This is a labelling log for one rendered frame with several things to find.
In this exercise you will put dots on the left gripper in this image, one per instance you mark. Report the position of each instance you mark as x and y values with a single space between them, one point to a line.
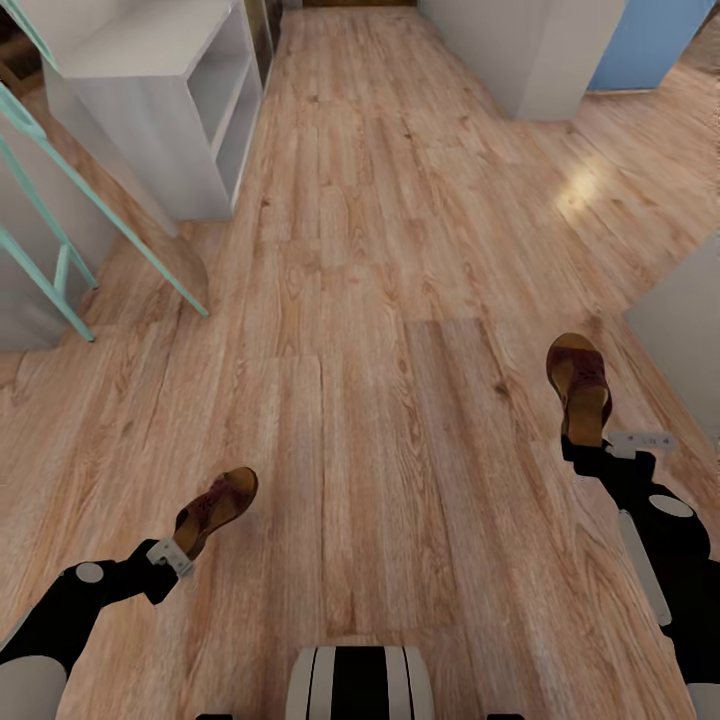
152 579

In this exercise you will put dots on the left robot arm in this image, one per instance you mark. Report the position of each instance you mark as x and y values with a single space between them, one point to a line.
38 654

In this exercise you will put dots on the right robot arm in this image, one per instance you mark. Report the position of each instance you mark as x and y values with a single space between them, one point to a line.
670 549

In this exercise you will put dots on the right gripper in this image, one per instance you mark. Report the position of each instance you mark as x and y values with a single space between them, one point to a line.
596 462

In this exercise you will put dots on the robot trunk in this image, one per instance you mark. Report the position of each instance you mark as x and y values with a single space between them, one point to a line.
360 683

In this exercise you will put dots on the sandal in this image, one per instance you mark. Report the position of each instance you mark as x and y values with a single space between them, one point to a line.
576 371
228 498

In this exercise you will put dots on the standing mirror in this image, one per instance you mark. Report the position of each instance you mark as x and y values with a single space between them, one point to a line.
38 100

